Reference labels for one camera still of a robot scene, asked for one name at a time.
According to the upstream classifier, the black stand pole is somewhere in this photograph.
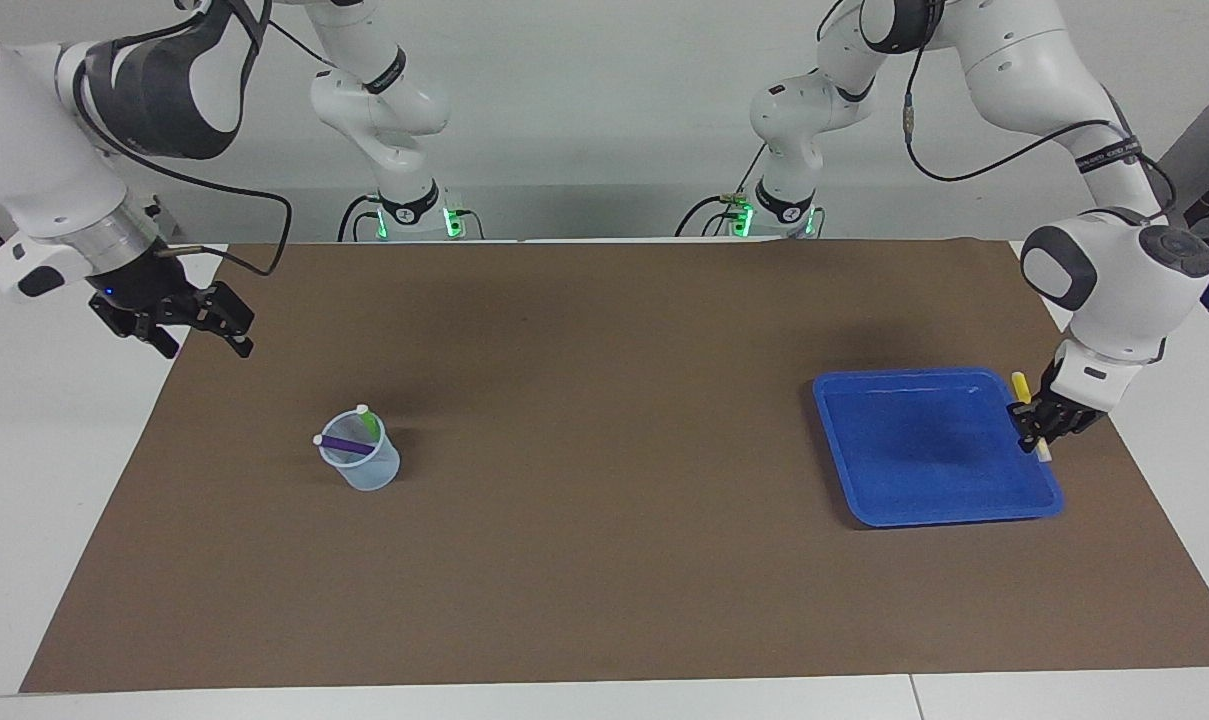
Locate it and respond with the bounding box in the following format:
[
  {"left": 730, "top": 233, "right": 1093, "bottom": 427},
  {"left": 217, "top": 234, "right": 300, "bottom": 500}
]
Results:
[{"left": 1129, "top": 160, "right": 1209, "bottom": 267}]

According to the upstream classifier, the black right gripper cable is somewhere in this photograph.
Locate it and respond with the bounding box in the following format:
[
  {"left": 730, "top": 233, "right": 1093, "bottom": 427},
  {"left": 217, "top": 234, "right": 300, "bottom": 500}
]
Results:
[{"left": 69, "top": 0, "right": 294, "bottom": 279}]

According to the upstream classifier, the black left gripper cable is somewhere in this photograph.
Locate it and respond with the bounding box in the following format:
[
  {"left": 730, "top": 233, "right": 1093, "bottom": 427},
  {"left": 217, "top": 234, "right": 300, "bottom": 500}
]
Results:
[{"left": 902, "top": 0, "right": 1181, "bottom": 217}]

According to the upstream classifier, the black base power cable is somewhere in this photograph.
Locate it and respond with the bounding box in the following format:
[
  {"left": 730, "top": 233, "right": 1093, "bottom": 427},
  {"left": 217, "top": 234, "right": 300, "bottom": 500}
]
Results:
[
  {"left": 338, "top": 194, "right": 381, "bottom": 242},
  {"left": 676, "top": 145, "right": 771, "bottom": 239}
]

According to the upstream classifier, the yellow pen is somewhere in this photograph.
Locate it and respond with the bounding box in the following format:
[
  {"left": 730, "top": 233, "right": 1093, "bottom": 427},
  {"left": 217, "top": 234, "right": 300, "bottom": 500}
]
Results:
[{"left": 1011, "top": 371, "right": 1053, "bottom": 463}]

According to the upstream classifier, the blue plastic tray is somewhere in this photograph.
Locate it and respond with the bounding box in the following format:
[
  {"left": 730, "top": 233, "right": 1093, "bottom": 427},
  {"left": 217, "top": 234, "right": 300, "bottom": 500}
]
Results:
[{"left": 812, "top": 367, "right": 1066, "bottom": 529}]

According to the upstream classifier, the brown table mat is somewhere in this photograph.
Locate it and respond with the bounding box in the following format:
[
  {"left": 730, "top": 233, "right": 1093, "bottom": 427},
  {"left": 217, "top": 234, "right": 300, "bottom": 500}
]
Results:
[{"left": 19, "top": 238, "right": 1209, "bottom": 694}]

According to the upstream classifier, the clear plastic cup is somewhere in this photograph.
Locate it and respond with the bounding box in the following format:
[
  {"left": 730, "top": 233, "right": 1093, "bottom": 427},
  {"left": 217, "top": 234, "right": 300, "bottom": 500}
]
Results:
[{"left": 320, "top": 410, "right": 402, "bottom": 492}]

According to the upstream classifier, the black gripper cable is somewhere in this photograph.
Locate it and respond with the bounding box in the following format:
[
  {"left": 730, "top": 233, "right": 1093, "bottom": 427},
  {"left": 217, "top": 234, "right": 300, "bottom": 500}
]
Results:
[
  {"left": 902, "top": 0, "right": 1181, "bottom": 217},
  {"left": 69, "top": 0, "right": 294, "bottom": 279}
]

